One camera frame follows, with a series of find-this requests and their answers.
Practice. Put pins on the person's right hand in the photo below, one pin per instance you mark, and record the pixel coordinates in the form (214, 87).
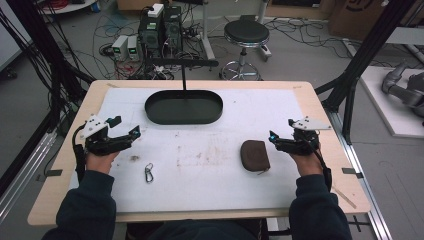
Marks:
(308, 164)

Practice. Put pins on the aluminium rail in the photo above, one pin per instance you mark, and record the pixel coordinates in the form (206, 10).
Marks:
(23, 173)
(366, 186)

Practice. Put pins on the white desk leg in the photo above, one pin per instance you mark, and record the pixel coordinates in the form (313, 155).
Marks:
(206, 33)

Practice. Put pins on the silver carabiner clip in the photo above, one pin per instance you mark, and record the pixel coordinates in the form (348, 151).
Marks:
(149, 173)

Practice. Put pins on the white box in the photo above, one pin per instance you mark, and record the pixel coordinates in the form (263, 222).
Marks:
(155, 10)

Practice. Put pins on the large cardboard box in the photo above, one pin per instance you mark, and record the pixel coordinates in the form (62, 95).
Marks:
(356, 18)

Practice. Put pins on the brown zip pouch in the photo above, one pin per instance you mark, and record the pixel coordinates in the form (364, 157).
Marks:
(255, 156)

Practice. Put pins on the person's torso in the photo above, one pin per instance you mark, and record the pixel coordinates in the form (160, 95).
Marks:
(200, 231)

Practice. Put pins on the black metal frame post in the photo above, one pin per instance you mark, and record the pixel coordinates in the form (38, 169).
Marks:
(363, 56)

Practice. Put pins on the black computer tower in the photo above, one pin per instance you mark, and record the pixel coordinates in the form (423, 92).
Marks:
(172, 28)
(150, 33)

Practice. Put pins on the black tape strip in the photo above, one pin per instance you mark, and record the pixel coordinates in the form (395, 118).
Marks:
(351, 171)
(53, 173)

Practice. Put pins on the black oval tray stand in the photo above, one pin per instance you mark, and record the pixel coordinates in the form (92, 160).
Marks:
(183, 110)

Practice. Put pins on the white table mat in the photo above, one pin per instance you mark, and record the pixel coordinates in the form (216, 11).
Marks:
(200, 186)

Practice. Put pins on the grey power supply unit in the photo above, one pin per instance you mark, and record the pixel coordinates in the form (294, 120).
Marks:
(120, 46)
(133, 48)

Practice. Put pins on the white power strip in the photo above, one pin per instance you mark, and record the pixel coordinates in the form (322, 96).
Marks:
(265, 52)

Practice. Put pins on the white round table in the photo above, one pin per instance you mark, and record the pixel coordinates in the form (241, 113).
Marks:
(70, 7)

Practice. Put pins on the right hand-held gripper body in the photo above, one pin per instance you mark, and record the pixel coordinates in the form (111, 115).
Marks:
(301, 145)

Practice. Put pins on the wooden table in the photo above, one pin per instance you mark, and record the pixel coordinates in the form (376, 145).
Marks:
(50, 196)

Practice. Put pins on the person's left hand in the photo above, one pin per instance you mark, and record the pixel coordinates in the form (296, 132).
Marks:
(100, 163)

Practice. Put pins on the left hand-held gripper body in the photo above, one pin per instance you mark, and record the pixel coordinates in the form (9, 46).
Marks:
(100, 143)

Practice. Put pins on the white floor platform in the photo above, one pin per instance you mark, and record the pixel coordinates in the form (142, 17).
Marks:
(386, 110)

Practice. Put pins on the black round stool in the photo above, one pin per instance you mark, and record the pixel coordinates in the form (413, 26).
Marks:
(246, 31)

